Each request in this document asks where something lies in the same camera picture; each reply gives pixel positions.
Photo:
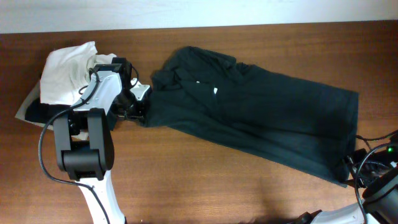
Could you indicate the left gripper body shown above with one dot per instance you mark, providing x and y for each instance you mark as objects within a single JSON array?
[{"x": 128, "y": 106}]

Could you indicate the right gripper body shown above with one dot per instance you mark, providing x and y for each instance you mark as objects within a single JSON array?
[{"x": 374, "y": 166}]

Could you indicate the dark green Nike t-shirt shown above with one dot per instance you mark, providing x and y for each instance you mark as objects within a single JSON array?
[{"x": 305, "y": 125}]

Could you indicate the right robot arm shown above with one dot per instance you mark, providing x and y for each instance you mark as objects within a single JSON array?
[{"x": 377, "y": 203}]

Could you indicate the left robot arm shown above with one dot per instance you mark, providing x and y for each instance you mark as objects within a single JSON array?
[{"x": 83, "y": 143}]

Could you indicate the folded white t-shirt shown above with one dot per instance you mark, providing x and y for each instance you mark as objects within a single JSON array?
[{"x": 67, "y": 70}]

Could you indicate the folded black garment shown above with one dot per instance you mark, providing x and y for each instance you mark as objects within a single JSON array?
[{"x": 40, "y": 113}]

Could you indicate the folded beige garment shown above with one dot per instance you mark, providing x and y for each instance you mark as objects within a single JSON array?
[{"x": 33, "y": 95}]

